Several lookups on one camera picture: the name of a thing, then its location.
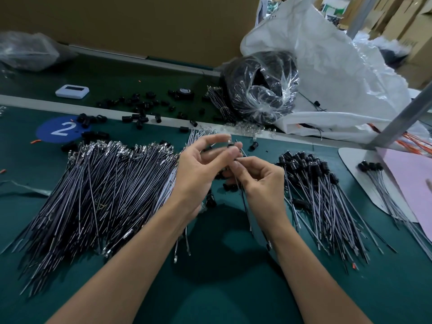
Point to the person's left hand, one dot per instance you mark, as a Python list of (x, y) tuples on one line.
[(199, 175)]

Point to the person's right hand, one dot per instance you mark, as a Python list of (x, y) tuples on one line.
[(266, 195)]

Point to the black plastic caps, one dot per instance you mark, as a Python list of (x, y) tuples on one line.
[(138, 118)]

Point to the person's left forearm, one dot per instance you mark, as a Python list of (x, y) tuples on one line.
[(115, 276)]

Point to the person's right forearm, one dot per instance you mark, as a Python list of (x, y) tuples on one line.
[(317, 280)]

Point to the clear bag with black contents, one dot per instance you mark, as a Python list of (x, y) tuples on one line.
[(263, 87)]

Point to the large white plastic sack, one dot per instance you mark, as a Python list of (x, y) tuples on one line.
[(337, 70)]

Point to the pink paper sheet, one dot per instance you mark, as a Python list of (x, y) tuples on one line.
[(412, 178)]

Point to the blue round number sticker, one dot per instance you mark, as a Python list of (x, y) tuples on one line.
[(59, 130)]

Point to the small white timer device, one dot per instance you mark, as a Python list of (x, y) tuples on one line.
[(72, 91)]

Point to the brown cardboard panel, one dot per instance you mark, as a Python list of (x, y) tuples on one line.
[(135, 27)]

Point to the clear plastic strip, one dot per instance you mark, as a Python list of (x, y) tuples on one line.
[(20, 187)]

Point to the crumpled clear plastic bag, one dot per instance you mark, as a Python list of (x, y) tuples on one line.
[(30, 50)]

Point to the stack of cardboard boxes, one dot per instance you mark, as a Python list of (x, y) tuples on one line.
[(415, 27)]

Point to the grey metal frame post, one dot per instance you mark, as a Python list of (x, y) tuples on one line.
[(405, 116), (363, 15)]

